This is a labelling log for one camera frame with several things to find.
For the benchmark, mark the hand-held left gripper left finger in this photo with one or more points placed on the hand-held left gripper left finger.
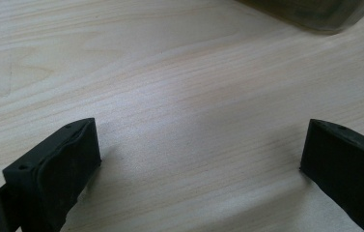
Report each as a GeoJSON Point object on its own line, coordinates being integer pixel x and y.
{"type": "Point", "coordinates": [57, 174]}

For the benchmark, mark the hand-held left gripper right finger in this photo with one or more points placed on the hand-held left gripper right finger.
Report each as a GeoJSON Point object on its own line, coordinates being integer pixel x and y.
{"type": "Point", "coordinates": [347, 170]}

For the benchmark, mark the transparent brown storage box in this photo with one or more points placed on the transparent brown storage box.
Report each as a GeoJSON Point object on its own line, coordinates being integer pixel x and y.
{"type": "Point", "coordinates": [314, 14]}

